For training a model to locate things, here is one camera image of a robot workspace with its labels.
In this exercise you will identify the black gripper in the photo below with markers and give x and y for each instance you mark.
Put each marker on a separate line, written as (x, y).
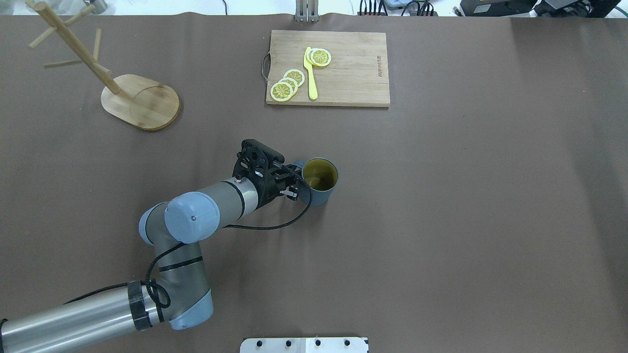
(269, 190)

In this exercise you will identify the dark blue mug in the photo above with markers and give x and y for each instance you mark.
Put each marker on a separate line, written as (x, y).
(320, 178)

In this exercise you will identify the wooden mug rack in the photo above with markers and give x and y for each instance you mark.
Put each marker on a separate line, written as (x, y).
(136, 100)

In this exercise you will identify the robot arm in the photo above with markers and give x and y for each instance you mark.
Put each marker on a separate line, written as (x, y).
(175, 288)

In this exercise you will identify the lemon slice end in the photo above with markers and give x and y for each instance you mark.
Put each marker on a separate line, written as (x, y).
(282, 91)

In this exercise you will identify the lemon slice middle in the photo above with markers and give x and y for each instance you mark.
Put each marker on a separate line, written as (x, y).
(297, 75)

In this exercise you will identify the wooden cutting board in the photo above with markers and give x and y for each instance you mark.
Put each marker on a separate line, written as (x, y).
(357, 76)

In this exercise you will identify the lemon slice under knife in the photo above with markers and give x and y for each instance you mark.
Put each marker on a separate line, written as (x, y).
(319, 57)

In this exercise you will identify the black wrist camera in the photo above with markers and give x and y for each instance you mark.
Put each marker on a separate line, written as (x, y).
(256, 160)

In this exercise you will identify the white camera pillar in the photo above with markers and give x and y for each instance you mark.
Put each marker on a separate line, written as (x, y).
(305, 345)

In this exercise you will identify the aluminium frame post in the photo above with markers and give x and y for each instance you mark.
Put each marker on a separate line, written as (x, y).
(306, 11)

